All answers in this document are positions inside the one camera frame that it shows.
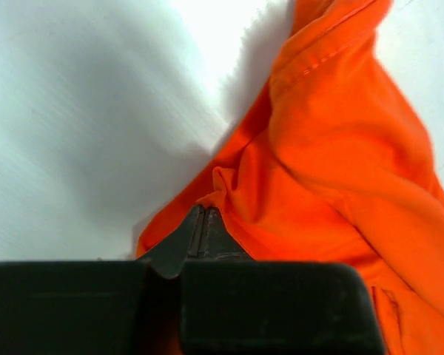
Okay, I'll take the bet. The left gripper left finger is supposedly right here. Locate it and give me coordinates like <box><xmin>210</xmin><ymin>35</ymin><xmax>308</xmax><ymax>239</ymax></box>
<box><xmin>142</xmin><ymin>206</ymin><xmax>204</xmax><ymax>280</ymax></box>

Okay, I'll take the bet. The orange t-shirt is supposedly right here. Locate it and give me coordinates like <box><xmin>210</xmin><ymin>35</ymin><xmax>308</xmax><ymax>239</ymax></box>
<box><xmin>137</xmin><ymin>1</ymin><xmax>444</xmax><ymax>354</ymax></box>

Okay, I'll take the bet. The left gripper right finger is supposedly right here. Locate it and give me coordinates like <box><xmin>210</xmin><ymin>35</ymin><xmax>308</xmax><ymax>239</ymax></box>
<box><xmin>203</xmin><ymin>207</ymin><xmax>250</xmax><ymax>260</ymax></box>

